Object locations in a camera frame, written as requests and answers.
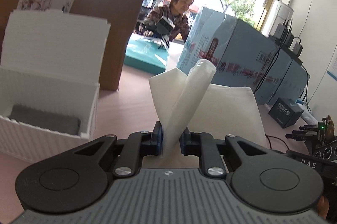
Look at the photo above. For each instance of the seated woman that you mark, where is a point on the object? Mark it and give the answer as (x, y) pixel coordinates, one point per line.
(175, 12)

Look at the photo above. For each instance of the black power adapters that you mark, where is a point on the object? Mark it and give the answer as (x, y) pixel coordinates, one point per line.
(290, 44)

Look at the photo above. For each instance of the small black box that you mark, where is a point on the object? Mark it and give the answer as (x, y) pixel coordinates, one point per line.
(285, 112)

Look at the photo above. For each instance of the teal flat box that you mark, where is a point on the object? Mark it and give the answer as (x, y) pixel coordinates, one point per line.
(146, 54)

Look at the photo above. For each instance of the white cloth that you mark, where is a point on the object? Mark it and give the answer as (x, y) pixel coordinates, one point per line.
(191, 101)

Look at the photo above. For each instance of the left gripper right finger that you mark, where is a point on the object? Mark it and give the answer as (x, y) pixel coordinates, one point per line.
(204, 147)

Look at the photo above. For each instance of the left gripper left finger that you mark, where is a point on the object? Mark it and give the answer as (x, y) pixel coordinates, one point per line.
(132, 150)

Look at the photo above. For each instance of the white storage box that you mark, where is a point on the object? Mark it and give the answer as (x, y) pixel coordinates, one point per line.
(50, 62)

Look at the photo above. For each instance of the light blue printed carton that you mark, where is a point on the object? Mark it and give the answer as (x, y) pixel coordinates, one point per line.
(243, 57)

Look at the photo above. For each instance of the white air conditioner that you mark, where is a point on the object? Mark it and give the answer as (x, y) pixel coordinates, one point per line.
(278, 14)

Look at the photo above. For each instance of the grey cloth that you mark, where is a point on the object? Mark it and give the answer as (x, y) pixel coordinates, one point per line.
(47, 120)

